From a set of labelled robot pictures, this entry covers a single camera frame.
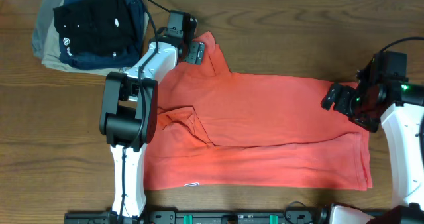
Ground orange red t-shirt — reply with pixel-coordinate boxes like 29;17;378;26
144;32;372;190

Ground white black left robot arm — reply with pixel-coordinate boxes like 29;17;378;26
99;41;205;223

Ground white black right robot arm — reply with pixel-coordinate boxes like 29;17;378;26
321;81;423;224

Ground navy folded shirt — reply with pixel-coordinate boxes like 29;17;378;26
53;0;145;70

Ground black folded polo shirt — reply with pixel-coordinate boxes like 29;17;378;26
53;0;136;56

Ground khaki folded garment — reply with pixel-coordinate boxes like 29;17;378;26
41;0;151;76

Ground grey folded garment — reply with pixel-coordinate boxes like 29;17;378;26
31;0;63;59

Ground black mounting rail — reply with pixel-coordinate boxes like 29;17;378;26
64;207;385;224

